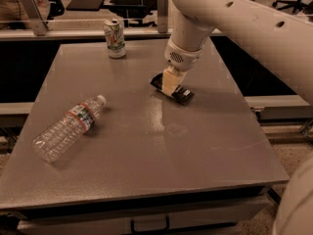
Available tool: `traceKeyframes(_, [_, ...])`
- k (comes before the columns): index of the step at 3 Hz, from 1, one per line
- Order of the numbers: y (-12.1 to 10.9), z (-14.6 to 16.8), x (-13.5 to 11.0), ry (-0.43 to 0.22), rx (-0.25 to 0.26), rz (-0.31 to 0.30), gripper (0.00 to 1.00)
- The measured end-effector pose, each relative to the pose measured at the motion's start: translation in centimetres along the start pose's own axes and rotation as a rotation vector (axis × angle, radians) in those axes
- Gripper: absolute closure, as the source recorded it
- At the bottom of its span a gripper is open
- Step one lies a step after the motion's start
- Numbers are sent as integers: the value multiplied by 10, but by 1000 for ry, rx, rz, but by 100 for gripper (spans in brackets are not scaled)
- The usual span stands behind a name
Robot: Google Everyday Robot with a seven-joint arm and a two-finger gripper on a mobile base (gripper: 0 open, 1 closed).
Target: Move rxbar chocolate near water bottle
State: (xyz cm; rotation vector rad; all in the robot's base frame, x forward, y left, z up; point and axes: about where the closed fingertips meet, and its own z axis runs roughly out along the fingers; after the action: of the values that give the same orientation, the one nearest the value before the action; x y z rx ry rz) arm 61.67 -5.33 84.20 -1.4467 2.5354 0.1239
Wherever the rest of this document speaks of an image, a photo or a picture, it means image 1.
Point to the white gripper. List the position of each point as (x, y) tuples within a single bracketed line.
[(181, 58)]

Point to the black rxbar chocolate bar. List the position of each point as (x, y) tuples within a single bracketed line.
[(181, 94)]

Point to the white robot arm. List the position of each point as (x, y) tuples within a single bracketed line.
[(282, 43)]

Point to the clear plastic water bottle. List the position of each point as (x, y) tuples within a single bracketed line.
[(59, 136)]

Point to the green white soda can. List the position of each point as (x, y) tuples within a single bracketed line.
[(113, 31)]

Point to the black flat panel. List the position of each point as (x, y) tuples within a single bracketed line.
[(85, 5)]

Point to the middle metal rail bracket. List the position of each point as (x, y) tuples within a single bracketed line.
[(162, 16)]

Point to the left metal rail bracket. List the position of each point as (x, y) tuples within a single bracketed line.
[(37, 12)]

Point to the grey table drawer with handle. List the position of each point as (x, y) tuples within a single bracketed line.
[(206, 218)]

